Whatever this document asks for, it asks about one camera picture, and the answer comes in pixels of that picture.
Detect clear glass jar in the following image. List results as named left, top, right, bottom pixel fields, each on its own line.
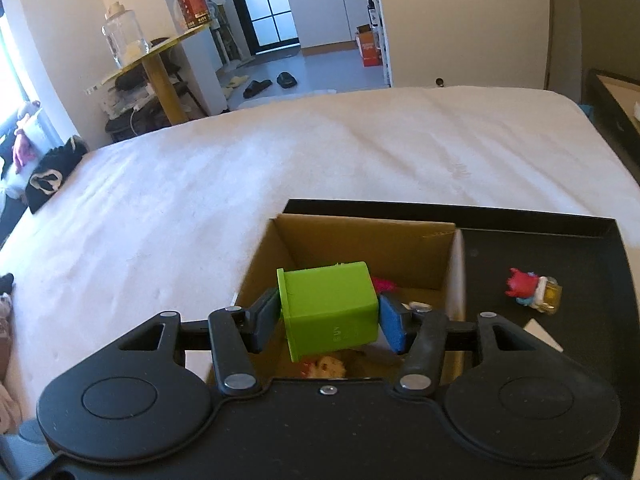
left=102, top=2, right=151, bottom=68

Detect small doll with pink bow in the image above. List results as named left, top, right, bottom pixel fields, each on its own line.
left=300, top=355, right=348, bottom=380

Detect green cube box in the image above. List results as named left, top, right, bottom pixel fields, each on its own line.
left=276, top=261, right=379, bottom=363

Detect olive brown board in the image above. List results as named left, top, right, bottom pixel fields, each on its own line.
left=577, top=0, right=640, bottom=106

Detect white wall charger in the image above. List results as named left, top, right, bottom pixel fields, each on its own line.
left=522, top=317, right=563, bottom=353

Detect orange cardboard box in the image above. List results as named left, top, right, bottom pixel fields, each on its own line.
left=356, top=27, right=383, bottom=67

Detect red and yellow toy figure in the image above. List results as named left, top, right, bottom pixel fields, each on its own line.
left=507, top=267, right=563, bottom=316

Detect round yellow side table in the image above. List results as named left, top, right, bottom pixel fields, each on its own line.
left=82, top=25, right=213, bottom=126

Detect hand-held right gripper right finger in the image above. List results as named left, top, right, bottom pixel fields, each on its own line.
left=378, top=294, right=568, bottom=395

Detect flat box with cardboard liner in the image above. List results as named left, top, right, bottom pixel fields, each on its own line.
left=585, top=69, right=640, bottom=181

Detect cream printed cloth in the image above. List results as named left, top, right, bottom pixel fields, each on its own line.
left=0, top=305, right=23, bottom=433

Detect white kitchen cabinet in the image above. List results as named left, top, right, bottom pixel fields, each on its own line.
left=282, top=0, right=376, bottom=51

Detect black framed glass door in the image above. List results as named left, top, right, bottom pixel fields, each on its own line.
left=222, top=0, right=301, bottom=56

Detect black shallow tray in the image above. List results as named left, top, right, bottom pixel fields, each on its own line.
left=282, top=199, right=640, bottom=411

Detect white mattress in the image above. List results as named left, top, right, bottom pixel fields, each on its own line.
left=0, top=85, right=640, bottom=436

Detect brown cardboard box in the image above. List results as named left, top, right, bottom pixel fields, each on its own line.
left=207, top=213, right=468, bottom=386

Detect black cap with white print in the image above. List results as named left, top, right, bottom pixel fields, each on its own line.
left=26, top=136, right=90, bottom=214

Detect pink cloth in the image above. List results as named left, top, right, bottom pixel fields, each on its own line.
left=12, top=102, right=43, bottom=171

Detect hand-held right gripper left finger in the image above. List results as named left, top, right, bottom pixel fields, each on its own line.
left=112, top=287, right=281, bottom=396

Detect red canister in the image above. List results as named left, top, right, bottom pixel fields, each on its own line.
left=177, top=0, right=211, bottom=31

